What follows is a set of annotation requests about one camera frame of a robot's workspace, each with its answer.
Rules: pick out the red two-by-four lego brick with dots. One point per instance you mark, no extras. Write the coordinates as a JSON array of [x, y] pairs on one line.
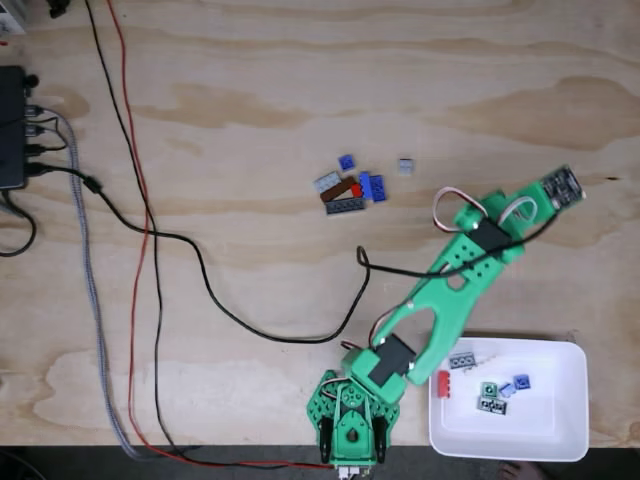
[[444, 385]]

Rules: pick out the light grey square lego brick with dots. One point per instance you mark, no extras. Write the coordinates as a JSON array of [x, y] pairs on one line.
[[406, 166]]

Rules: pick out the green square lego brick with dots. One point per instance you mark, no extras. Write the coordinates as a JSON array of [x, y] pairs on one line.
[[487, 389]]

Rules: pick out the black round connector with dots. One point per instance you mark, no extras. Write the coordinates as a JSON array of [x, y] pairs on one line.
[[31, 81]]

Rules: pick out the brown long lego brick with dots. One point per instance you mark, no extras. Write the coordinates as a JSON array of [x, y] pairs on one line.
[[337, 190]]

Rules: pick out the white plastic bin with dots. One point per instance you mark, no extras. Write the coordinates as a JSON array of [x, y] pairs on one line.
[[550, 430]]

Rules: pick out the small red lego brick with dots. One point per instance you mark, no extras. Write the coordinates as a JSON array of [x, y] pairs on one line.
[[356, 189]]

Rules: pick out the person's foot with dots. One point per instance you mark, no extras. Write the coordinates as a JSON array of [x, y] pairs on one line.
[[517, 472]]

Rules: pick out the small black object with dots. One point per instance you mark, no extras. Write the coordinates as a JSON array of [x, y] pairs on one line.
[[59, 7]]

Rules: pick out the white box device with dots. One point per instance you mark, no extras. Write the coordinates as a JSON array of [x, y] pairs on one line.
[[10, 15]]

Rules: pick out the dark grey USB hub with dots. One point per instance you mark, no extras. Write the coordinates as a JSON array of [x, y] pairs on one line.
[[10, 125]]

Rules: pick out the light grey two-by-four lego brick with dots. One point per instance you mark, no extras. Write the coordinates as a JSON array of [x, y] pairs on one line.
[[462, 361], [326, 182]]

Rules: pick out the dark grey long lego brick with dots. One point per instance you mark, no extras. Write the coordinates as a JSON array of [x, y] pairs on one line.
[[345, 206]]

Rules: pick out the camera circuit board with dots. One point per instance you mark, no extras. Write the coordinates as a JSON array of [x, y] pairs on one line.
[[562, 185]]

